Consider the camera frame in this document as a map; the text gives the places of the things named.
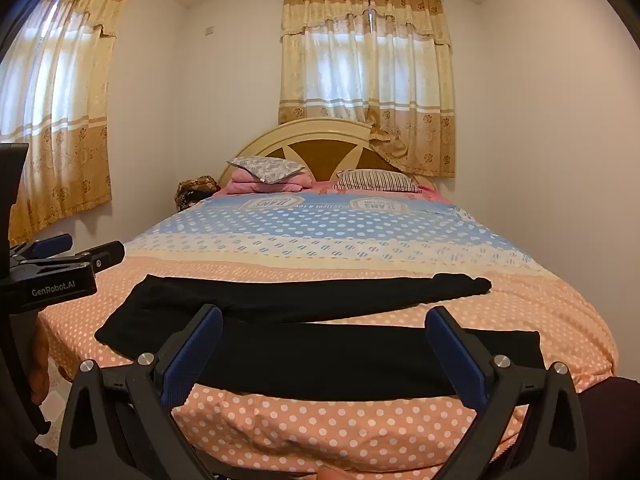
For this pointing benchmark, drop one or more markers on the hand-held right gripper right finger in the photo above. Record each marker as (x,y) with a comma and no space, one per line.
(457,355)

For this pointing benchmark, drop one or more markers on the cream wooden headboard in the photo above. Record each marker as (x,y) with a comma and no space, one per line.
(320,132)

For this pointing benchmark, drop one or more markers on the grey patterned pillow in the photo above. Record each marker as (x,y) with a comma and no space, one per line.
(265,167)

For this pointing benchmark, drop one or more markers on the black pants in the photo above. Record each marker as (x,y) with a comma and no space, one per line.
(325,355)

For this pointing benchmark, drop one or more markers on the striped pillow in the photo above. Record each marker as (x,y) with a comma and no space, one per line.
(375,180)

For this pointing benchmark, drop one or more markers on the person's dark maroon clothing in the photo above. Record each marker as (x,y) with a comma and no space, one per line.
(612,425)

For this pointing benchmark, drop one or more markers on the pink bed sheet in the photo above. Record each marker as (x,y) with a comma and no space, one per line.
(322,188)

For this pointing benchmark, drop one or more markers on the brown patterned bag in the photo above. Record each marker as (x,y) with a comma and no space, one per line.
(192,192)

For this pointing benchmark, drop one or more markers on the pink folded blanket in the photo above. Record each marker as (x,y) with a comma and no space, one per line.
(240,181)

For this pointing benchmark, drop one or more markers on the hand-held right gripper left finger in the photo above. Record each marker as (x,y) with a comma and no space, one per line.
(197,345)

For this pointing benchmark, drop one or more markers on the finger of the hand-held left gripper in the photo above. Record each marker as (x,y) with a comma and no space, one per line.
(107,255)
(52,244)

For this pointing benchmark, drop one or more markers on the cream floral curtain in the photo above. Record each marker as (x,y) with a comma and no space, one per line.
(350,60)
(65,110)

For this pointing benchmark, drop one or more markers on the polka dot bedsheet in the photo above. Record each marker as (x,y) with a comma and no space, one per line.
(350,250)

